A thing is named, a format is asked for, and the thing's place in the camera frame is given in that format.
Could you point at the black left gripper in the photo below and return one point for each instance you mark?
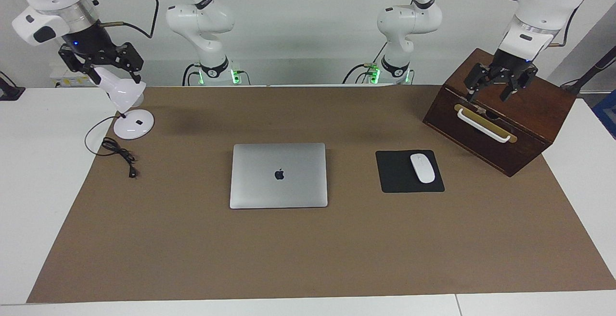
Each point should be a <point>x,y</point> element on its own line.
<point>510,63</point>

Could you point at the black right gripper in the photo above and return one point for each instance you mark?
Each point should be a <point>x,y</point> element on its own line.
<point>91,42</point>

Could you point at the silver laptop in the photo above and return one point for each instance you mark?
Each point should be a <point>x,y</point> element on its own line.
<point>298,191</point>

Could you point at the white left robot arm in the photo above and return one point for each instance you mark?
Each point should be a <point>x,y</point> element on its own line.
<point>409,18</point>

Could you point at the white power strip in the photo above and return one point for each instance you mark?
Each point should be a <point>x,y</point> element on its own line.
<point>62,81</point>

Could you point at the dark wooden box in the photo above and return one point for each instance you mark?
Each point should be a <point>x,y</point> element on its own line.
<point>548,109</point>

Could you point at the white desk lamp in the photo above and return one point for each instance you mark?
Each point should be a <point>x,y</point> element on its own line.
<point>127,128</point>

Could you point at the black stand pole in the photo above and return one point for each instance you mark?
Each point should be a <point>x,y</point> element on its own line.
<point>594,68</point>

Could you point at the blue crate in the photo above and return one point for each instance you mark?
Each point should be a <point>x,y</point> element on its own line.
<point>607,114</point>

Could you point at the white computer mouse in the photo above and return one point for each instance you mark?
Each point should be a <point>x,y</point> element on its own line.
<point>422,168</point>

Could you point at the black mouse pad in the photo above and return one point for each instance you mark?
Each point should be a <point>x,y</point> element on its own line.
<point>394,176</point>

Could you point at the brown table mat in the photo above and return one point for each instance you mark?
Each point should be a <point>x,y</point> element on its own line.
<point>192,248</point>

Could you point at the black clamp mount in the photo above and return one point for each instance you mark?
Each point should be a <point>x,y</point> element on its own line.
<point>9,92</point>

